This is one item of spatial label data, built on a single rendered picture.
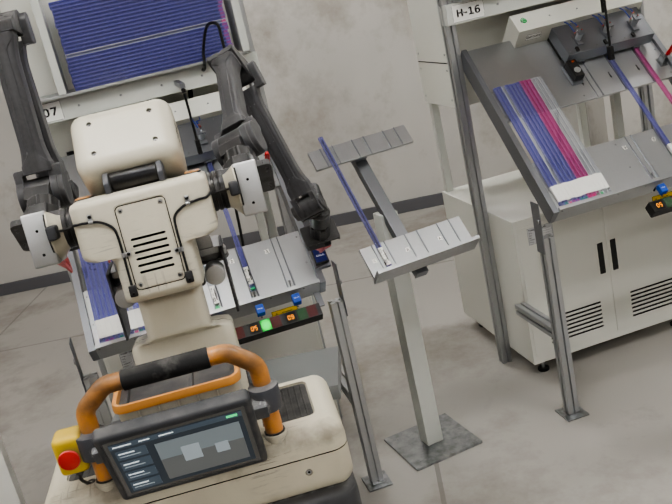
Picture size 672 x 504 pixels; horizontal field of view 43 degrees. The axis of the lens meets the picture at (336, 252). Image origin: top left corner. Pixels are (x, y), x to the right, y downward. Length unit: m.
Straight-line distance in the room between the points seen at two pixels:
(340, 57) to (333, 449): 4.22
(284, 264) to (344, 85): 3.13
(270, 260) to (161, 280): 0.86
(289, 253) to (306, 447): 1.13
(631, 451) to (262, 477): 1.54
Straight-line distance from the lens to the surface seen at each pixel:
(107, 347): 2.48
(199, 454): 1.47
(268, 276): 2.53
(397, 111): 5.60
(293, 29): 5.55
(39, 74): 2.98
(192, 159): 2.74
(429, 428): 2.93
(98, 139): 1.79
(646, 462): 2.78
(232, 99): 2.04
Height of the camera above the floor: 1.53
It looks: 17 degrees down
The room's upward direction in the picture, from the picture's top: 13 degrees counter-clockwise
